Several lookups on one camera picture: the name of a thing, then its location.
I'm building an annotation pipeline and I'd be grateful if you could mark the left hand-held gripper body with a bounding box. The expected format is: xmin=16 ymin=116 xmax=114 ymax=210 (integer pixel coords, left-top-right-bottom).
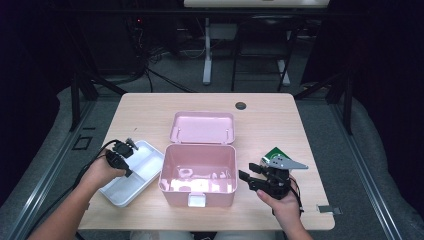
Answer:
xmin=105 ymin=138 xmax=139 ymax=172

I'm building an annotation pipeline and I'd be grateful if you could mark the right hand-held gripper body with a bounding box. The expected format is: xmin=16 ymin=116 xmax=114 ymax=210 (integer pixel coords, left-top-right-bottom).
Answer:
xmin=261 ymin=155 xmax=309 ymax=200

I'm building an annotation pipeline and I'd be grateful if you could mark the white divided tray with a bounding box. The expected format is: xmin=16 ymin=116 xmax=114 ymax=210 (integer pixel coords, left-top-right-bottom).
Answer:
xmin=98 ymin=139 xmax=165 ymax=208

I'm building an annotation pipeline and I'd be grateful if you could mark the green circuit board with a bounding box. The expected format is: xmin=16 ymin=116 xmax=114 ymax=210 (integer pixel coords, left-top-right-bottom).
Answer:
xmin=261 ymin=146 xmax=291 ymax=166

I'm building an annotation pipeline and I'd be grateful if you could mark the pink storage box with handle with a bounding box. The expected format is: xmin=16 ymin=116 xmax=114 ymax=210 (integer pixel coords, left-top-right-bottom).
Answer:
xmin=158 ymin=110 xmax=239 ymax=208

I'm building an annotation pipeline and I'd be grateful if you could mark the person's left hand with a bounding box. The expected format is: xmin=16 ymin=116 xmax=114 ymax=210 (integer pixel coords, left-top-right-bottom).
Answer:
xmin=78 ymin=149 xmax=129 ymax=198

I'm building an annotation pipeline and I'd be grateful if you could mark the person's right hand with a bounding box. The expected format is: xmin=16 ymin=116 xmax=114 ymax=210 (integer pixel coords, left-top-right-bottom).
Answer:
xmin=256 ymin=174 xmax=303 ymax=231

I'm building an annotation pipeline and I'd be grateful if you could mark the person's right leg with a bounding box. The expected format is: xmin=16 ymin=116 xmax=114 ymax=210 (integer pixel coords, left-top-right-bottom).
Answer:
xmin=213 ymin=230 xmax=278 ymax=240

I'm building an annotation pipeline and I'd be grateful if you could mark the person's leg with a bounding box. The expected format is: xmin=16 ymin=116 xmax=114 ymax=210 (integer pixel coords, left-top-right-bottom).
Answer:
xmin=213 ymin=230 xmax=278 ymax=240
xmin=130 ymin=230 xmax=196 ymax=240

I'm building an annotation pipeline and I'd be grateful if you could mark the person's left leg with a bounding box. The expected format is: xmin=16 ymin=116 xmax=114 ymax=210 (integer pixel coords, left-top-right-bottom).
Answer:
xmin=130 ymin=230 xmax=196 ymax=240

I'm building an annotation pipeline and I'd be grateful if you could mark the black metal stand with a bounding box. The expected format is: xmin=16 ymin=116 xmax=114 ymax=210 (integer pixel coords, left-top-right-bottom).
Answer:
xmin=293 ymin=71 xmax=354 ymax=136
xmin=68 ymin=71 xmax=128 ymax=133

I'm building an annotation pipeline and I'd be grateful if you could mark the black computer tower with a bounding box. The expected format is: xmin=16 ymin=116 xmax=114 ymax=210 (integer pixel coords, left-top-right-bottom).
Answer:
xmin=88 ymin=16 xmax=148 ymax=75

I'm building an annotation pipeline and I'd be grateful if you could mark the dark curtain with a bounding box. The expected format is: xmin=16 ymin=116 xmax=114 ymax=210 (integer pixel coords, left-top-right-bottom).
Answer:
xmin=304 ymin=0 xmax=424 ymax=214
xmin=0 ymin=0 xmax=76 ymax=208

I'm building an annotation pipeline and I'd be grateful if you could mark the white standing desk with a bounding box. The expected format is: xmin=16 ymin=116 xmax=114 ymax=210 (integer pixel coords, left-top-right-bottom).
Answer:
xmin=183 ymin=0 xmax=333 ymax=87

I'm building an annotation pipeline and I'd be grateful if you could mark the black chair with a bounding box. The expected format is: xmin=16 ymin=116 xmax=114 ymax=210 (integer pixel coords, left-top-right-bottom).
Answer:
xmin=230 ymin=14 xmax=301 ymax=93

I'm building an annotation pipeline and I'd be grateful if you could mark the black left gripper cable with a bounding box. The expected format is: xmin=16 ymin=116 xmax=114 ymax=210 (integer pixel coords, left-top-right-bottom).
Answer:
xmin=28 ymin=139 xmax=121 ymax=239

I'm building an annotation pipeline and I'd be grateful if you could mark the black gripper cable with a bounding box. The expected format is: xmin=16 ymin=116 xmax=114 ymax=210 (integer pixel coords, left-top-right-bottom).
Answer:
xmin=28 ymin=139 xmax=121 ymax=239
xmin=289 ymin=176 xmax=305 ymax=214

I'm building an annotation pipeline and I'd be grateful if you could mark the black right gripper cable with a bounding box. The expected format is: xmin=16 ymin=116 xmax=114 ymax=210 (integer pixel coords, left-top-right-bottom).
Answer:
xmin=289 ymin=176 xmax=305 ymax=214

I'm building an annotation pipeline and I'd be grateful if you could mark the grey metal bracket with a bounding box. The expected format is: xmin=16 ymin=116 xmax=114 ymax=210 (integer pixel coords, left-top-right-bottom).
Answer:
xmin=316 ymin=204 xmax=343 ymax=215

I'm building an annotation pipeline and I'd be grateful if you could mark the aluminium floor rail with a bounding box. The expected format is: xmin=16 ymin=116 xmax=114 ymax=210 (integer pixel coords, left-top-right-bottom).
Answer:
xmin=329 ymin=99 xmax=404 ymax=240
xmin=3 ymin=99 xmax=98 ymax=240

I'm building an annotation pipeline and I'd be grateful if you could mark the black floor cable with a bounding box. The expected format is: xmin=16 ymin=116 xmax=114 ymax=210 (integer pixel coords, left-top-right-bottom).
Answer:
xmin=143 ymin=46 xmax=198 ymax=94

